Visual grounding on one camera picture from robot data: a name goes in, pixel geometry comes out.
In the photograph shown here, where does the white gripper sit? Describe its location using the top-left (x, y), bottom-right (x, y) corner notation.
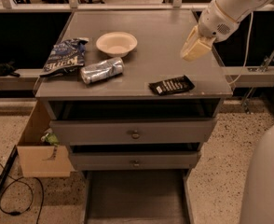
top-left (180, 0), bottom-right (240, 62)

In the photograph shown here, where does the black rxbar chocolate wrapper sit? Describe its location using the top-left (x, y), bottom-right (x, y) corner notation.
top-left (149, 76), bottom-right (195, 95)

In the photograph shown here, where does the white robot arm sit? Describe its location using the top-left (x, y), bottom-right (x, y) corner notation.
top-left (181, 0), bottom-right (274, 224)

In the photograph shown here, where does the grey top drawer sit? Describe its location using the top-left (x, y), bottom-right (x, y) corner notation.
top-left (50, 119), bottom-right (216, 146)

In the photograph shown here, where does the grey wooden drawer cabinet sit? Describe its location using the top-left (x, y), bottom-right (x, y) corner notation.
top-left (34, 8), bottom-right (234, 224)

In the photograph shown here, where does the grey middle drawer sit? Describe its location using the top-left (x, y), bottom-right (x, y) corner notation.
top-left (69, 151), bottom-right (201, 171)

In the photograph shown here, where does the grey open bottom drawer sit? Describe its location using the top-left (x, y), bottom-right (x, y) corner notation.
top-left (80, 170), bottom-right (194, 224)

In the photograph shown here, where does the white paper bowl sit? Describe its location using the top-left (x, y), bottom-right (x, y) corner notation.
top-left (96, 32), bottom-right (138, 57)

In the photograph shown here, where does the crushed silver drink can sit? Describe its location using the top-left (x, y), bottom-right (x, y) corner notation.
top-left (80, 57), bottom-right (124, 85)

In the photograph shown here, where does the blue kettle chips bag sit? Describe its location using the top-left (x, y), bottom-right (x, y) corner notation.
top-left (40, 38), bottom-right (89, 77)

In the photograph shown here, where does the green item in box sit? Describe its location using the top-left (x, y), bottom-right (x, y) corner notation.
top-left (41, 128), bottom-right (60, 146)

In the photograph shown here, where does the black object on shelf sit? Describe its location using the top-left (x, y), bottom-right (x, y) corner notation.
top-left (0, 61), bottom-right (20, 77)

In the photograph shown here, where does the brown cardboard box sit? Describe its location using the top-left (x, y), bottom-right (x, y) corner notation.
top-left (17, 102), bottom-right (73, 177)

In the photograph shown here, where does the white hanging cable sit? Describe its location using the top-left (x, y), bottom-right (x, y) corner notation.
top-left (227, 11), bottom-right (255, 86)

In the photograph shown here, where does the metal clamp bracket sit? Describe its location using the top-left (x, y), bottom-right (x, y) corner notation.
top-left (248, 56), bottom-right (274, 72)

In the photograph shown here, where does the black floor cable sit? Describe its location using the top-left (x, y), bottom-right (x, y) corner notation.
top-left (0, 145), bottom-right (46, 224)

